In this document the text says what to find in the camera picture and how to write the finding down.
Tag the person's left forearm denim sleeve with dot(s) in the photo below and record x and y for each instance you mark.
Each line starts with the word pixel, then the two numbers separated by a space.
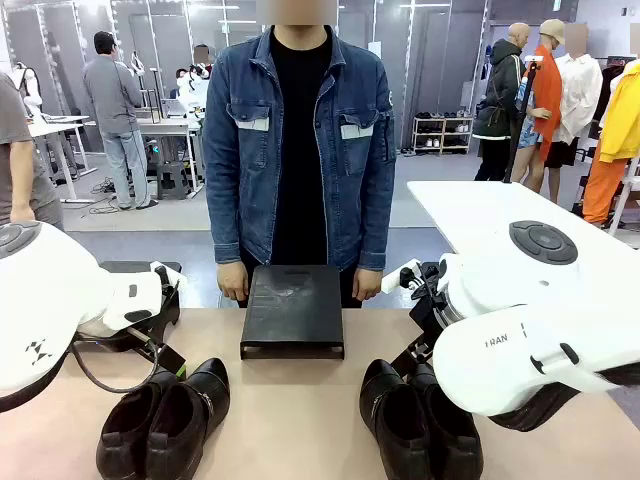
pixel 377 215

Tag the person's left hand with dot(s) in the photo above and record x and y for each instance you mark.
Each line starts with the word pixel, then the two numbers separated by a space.
pixel 367 285

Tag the yellow hanging garment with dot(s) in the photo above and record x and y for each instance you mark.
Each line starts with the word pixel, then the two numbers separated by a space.
pixel 622 115

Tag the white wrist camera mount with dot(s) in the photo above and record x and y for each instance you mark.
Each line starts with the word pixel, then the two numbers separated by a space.
pixel 175 279
pixel 397 277

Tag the black shiny dress shoe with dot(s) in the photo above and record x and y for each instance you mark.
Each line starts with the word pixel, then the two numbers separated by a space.
pixel 455 440
pixel 395 420

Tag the person's right hand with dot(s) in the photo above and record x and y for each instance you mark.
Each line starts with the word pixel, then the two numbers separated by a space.
pixel 233 282

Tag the mannequin with orange scarf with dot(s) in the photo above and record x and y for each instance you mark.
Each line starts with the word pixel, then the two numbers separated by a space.
pixel 545 100

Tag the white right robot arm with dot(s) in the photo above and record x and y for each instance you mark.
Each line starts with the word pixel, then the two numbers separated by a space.
pixel 505 345

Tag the white desk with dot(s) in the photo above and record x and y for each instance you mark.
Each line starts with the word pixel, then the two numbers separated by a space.
pixel 55 122

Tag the seated background person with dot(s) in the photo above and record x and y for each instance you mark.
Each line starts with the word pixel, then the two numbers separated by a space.
pixel 202 55

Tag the person in denim jacket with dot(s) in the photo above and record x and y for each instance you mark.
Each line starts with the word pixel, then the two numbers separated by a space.
pixel 300 150

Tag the black step stool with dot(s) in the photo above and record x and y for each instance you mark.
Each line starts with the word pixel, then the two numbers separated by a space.
pixel 172 177

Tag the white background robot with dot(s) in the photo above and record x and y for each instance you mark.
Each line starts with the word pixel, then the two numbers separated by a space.
pixel 192 90

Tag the mannequin in dark jacket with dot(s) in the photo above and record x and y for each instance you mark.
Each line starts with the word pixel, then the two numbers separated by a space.
pixel 502 95

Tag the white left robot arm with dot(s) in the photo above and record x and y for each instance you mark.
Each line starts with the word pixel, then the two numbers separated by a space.
pixel 45 280

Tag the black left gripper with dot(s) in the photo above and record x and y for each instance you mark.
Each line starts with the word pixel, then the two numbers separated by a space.
pixel 170 305

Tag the person in grey t-shirt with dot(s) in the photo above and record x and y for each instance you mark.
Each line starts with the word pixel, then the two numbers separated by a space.
pixel 12 135

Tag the grey workbench desk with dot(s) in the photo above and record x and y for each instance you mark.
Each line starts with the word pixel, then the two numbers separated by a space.
pixel 165 125

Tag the orange trousers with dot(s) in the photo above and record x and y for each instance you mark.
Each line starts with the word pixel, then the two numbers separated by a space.
pixel 602 190

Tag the black shoe stand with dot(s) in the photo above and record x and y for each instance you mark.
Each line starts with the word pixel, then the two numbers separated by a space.
pixel 292 310

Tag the white shoe rack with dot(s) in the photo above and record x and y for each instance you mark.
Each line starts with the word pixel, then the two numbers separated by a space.
pixel 442 135

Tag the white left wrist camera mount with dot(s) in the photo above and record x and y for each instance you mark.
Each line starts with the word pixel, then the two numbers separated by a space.
pixel 175 279

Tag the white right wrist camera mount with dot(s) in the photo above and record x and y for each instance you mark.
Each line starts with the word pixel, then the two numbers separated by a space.
pixel 397 277

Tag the person's right forearm denim sleeve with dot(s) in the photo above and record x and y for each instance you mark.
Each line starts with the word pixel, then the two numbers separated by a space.
pixel 225 215

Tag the man in grey shirt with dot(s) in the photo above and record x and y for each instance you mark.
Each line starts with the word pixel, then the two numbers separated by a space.
pixel 112 95

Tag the figure in white shirt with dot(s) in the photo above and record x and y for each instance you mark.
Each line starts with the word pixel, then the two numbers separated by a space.
pixel 580 95

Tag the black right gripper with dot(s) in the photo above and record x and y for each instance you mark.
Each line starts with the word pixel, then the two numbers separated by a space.
pixel 432 300

